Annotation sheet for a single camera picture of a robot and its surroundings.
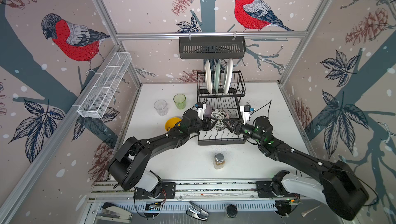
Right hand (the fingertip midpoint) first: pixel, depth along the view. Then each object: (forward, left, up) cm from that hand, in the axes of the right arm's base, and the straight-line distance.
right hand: (224, 122), depth 77 cm
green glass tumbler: (+25, +29, -12) cm, 40 cm away
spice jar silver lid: (-17, +3, -9) cm, 19 cm away
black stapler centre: (-36, +13, -17) cm, 42 cm away
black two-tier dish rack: (+13, +3, +5) cm, 14 cm away
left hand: (+2, +4, -2) cm, 5 cm away
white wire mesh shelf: (+12, +63, +14) cm, 66 cm away
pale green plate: (+18, +4, +16) cm, 24 cm away
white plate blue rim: (+16, -2, +16) cm, 23 cm away
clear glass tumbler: (+20, +42, -14) cm, 48 cm away
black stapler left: (-38, +52, -16) cm, 66 cm away
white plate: (+18, +8, +16) cm, 25 cm away
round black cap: (-35, -2, -9) cm, 37 cm away
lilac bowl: (+11, +9, -7) cm, 15 cm away
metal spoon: (-34, -36, -21) cm, 54 cm away
